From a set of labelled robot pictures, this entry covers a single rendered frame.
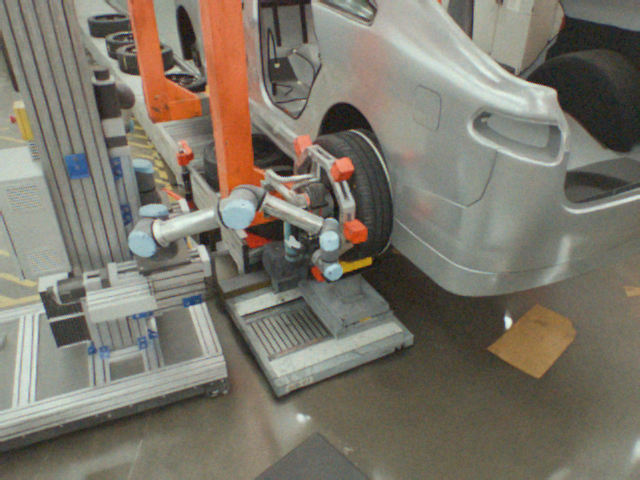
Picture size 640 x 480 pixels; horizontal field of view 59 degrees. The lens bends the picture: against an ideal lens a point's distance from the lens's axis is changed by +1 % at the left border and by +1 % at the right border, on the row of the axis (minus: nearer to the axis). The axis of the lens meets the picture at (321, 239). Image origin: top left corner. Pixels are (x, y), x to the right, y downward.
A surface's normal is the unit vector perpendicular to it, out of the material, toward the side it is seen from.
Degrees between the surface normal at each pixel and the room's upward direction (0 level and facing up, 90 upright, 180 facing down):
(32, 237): 90
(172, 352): 0
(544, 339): 2
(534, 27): 90
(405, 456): 0
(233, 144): 90
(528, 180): 89
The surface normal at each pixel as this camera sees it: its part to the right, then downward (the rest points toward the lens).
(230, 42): 0.47, 0.47
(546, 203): 0.09, 0.51
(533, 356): 0.03, -0.84
